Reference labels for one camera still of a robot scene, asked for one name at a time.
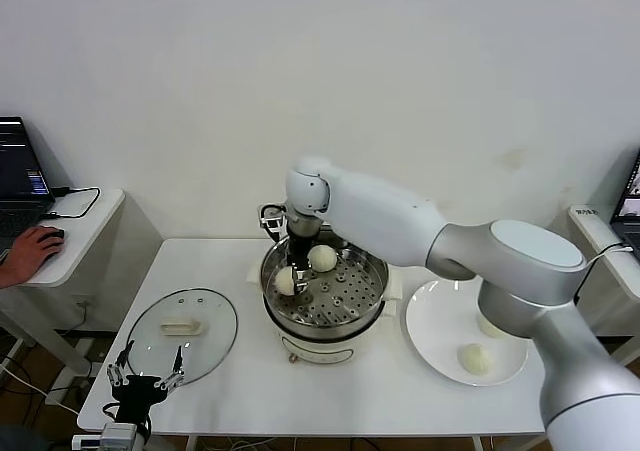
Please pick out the black computer mouse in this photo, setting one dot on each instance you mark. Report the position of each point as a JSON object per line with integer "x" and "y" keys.
{"x": 56, "y": 235}

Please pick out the white wall socket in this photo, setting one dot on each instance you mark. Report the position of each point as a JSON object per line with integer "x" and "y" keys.
{"x": 84, "y": 301}

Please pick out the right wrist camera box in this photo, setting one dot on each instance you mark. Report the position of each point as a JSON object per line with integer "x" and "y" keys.
{"x": 271, "y": 216}

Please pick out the white steamed baozi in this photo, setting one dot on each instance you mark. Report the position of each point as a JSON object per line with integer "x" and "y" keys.
{"x": 285, "y": 282}
{"x": 487, "y": 328}
{"x": 475, "y": 358}
{"x": 322, "y": 258}

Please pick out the black laptop with code screen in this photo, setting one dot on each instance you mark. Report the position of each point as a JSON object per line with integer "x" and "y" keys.
{"x": 20, "y": 171}

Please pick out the person's bare hand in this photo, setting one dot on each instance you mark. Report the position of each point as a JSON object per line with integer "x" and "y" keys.
{"x": 30, "y": 256}

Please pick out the person's bare forearm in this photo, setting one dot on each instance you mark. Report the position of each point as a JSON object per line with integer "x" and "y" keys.
{"x": 6, "y": 278}

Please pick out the white side table with label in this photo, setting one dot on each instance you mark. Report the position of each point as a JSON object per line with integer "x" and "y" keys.
{"x": 590, "y": 231}

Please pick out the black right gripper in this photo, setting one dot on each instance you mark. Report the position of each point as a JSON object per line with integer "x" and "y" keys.
{"x": 300, "y": 251}

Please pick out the white round plate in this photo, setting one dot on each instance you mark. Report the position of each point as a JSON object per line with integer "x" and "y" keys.
{"x": 440, "y": 341}

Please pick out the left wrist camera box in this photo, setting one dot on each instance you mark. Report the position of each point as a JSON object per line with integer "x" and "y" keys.
{"x": 119, "y": 436}

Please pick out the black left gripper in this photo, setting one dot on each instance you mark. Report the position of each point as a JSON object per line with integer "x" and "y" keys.
{"x": 137, "y": 396}

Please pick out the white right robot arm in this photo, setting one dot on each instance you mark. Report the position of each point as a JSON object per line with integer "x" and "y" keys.
{"x": 400, "y": 221}

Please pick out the grey laptop with video screen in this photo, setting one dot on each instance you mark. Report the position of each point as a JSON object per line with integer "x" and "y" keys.
{"x": 627, "y": 206}

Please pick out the cream electric cooking pot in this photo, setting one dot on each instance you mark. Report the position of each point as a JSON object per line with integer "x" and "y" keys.
{"x": 320, "y": 346}

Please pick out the perforated steel steamer basket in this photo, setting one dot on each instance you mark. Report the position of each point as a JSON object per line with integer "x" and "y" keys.
{"x": 350, "y": 296}

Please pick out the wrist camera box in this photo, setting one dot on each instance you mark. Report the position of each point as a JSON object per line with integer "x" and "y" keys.
{"x": 119, "y": 436}
{"x": 271, "y": 216}

